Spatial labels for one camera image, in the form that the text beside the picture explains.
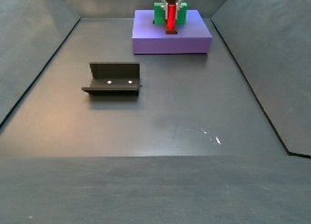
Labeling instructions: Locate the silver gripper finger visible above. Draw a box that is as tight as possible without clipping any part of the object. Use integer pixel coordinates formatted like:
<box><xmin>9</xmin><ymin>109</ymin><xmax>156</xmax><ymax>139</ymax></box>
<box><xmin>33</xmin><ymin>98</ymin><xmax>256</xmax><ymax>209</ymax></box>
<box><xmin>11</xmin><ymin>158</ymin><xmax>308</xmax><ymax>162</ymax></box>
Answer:
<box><xmin>176</xmin><ymin>0</ymin><xmax>183</xmax><ymax>11</ymax></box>
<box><xmin>160</xmin><ymin>0</ymin><xmax>168</xmax><ymax>12</ymax></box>

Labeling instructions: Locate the red hexagonal peg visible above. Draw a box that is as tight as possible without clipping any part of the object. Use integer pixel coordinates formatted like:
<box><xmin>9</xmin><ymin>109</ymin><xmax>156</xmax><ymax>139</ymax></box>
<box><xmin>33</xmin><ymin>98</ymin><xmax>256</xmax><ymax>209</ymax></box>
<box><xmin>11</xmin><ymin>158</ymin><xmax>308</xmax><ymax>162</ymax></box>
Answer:
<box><xmin>167</xmin><ymin>4</ymin><xmax>176</xmax><ymax>32</ymax></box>

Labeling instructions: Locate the purple board block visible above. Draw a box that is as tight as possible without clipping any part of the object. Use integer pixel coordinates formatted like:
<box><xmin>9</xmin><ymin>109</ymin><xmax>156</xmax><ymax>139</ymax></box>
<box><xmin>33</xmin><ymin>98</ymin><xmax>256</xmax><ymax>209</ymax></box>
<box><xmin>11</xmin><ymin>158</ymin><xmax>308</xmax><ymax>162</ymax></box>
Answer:
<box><xmin>131</xmin><ymin>10</ymin><xmax>212</xmax><ymax>55</ymax></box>

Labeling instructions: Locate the brown tall block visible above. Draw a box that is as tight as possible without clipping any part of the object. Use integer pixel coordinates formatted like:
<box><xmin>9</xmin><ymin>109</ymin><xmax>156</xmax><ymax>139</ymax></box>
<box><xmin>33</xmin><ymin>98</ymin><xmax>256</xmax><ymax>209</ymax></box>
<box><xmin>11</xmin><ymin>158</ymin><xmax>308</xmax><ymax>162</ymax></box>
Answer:
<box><xmin>166</xmin><ymin>0</ymin><xmax>178</xmax><ymax>35</ymax></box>

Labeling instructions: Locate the green right block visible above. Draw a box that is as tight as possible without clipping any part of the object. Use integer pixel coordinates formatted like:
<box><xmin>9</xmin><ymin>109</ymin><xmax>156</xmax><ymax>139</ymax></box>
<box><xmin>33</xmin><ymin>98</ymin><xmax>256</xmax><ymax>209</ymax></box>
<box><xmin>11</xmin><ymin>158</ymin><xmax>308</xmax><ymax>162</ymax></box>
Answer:
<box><xmin>176</xmin><ymin>3</ymin><xmax>187</xmax><ymax>25</ymax></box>

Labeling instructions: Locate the green block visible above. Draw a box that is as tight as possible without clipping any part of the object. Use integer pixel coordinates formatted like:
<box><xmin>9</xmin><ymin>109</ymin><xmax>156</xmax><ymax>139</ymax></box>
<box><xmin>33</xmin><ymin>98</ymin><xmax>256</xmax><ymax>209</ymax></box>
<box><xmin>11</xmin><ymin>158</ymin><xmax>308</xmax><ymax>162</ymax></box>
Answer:
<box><xmin>176</xmin><ymin>3</ymin><xmax>187</xmax><ymax>25</ymax></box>
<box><xmin>154</xmin><ymin>3</ymin><xmax>166</xmax><ymax>25</ymax></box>

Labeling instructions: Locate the green left block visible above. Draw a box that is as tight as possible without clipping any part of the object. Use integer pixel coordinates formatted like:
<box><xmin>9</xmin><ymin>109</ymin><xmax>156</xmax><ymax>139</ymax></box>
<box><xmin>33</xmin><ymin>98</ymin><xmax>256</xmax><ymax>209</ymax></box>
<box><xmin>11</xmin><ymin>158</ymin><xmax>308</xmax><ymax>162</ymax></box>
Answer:
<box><xmin>154</xmin><ymin>3</ymin><xmax>166</xmax><ymax>25</ymax></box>

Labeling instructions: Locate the black U-shaped holder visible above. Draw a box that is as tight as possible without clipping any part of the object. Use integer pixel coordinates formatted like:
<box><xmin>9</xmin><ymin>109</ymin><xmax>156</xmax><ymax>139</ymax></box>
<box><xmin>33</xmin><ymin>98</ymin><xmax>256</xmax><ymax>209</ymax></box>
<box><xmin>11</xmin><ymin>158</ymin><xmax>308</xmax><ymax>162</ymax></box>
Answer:
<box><xmin>81</xmin><ymin>62</ymin><xmax>142</xmax><ymax>96</ymax></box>

